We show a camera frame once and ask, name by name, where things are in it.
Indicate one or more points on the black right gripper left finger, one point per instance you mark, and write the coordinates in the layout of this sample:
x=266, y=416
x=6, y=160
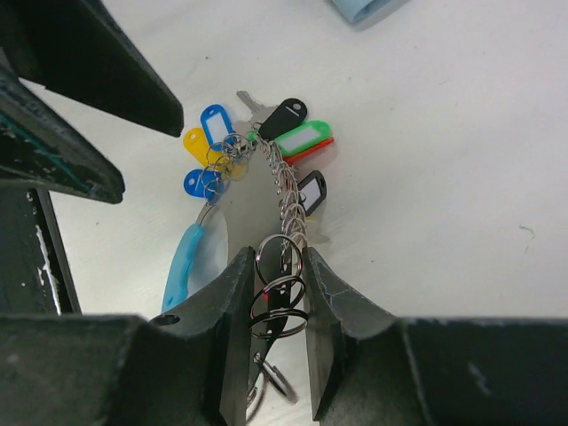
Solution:
x=90, y=370

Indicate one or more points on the green key tag on organizer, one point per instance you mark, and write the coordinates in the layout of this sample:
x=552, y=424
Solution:
x=303, y=137

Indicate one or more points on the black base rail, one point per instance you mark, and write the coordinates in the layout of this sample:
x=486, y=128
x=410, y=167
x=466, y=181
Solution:
x=35, y=274

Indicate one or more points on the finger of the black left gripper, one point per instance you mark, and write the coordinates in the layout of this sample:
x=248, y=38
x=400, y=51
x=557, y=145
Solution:
x=77, y=49
x=39, y=149

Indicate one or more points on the yellow key tag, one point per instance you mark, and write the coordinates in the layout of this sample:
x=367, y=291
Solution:
x=221, y=157

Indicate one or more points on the blue key tag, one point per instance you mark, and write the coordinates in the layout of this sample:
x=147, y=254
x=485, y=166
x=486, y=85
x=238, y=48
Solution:
x=216, y=123

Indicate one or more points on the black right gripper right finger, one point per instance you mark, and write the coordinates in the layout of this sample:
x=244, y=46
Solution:
x=370, y=367

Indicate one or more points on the black key tag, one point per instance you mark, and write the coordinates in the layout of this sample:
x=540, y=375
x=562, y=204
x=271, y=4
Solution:
x=288, y=115

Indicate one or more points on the light blue folded cloth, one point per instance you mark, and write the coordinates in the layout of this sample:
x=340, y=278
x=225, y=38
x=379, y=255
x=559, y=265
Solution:
x=357, y=12

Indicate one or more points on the metal key organizer blue handle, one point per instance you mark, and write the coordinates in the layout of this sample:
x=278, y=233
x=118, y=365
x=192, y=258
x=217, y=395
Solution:
x=248, y=204

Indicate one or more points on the red key tag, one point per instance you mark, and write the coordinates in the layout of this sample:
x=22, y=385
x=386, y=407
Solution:
x=296, y=158

